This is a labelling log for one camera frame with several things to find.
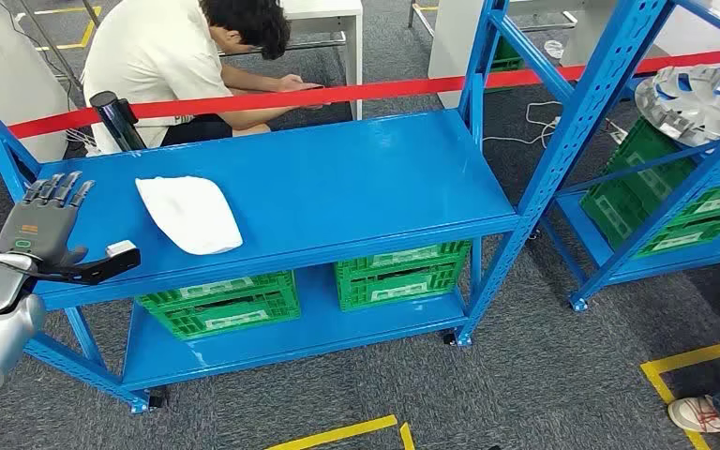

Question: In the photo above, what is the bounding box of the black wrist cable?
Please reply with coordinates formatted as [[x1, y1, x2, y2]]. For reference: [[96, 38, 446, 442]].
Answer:
[[0, 253, 48, 276]]

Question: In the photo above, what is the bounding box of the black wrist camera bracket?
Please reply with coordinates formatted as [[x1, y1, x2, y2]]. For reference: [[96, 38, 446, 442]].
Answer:
[[37, 247, 142, 287]]

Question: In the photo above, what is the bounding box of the white floor cable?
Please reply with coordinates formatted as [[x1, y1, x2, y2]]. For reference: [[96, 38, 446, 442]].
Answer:
[[483, 100, 563, 150]]

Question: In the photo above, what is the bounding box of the standing person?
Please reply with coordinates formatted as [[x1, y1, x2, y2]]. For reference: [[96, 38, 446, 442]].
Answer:
[[667, 372, 720, 443]]

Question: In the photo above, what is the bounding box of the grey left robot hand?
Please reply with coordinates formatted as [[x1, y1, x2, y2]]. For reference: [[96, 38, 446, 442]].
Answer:
[[0, 171, 98, 269]]

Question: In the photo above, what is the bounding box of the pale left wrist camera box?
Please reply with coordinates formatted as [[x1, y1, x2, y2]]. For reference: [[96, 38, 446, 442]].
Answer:
[[105, 239, 140, 260]]

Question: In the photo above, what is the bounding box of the crouching person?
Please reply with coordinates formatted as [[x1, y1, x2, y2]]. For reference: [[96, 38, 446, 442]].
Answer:
[[80, 0, 325, 156]]

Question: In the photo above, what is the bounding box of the red barrier tape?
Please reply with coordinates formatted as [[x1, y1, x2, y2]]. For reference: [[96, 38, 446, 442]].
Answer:
[[0, 47, 720, 152]]

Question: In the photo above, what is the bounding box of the blue metal shelf rack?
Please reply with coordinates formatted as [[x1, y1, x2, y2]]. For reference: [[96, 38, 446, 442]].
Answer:
[[0, 0, 675, 416], [540, 0, 720, 313]]

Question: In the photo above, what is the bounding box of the black stanchion post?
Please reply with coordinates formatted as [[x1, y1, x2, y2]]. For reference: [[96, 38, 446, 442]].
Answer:
[[89, 90, 148, 154]]

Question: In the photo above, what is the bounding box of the white cabinet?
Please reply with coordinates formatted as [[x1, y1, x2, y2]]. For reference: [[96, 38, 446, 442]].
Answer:
[[427, 0, 482, 108], [562, 0, 720, 68], [0, 0, 70, 164]]

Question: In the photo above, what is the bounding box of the yellow floor tape square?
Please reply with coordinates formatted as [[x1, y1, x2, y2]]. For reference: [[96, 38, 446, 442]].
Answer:
[[15, 5, 103, 53], [640, 336, 720, 450], [264, 414, 417, 450]]

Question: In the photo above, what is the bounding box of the silver wheel cover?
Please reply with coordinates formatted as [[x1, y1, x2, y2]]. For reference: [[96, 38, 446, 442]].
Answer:
[[634, 64, 720, 150]]

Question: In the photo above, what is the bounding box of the white plastic shell part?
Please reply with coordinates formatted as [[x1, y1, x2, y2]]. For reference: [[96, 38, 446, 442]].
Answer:
[[135, 175, 245, 257]]

